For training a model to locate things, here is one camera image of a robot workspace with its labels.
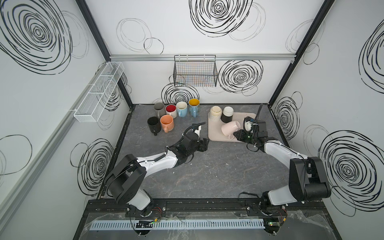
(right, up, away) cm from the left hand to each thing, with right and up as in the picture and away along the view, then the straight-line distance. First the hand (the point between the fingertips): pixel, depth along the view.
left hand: (207, 138), depth 85 cm
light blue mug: (-16, +19, +21) cm, 33 cm away
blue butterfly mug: (-7, +20, +21) cm, 30 cm away
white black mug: (+16, +14, +20) cm, 29 cm away
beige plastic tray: (+7, +2, +18) cm, 19 cm away
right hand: (+17, +3, +6) cm, 18 cm away
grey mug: (-31, +18, +19) cm, 41 cm away
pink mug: (+14, +5, +6) cm, 16 cm away
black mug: (-34, +7, +14) cm, 38 cm away
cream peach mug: (-27, +9, +22) cm, 36 cm away
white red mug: (-24, +18, +24) cm, 39 cm away
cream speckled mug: (+7, +15, +20) cm, 26 cm away
